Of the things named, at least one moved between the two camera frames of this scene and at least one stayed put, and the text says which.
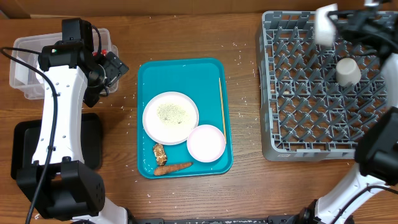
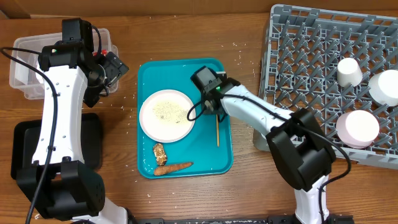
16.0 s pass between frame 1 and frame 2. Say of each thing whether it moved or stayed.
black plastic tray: stayed
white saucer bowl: moved
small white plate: moved
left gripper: stayed
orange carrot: stayed
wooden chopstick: moved
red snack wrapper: stayed
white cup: stayed
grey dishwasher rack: stayed
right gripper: moved
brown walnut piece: stayed
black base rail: stayed
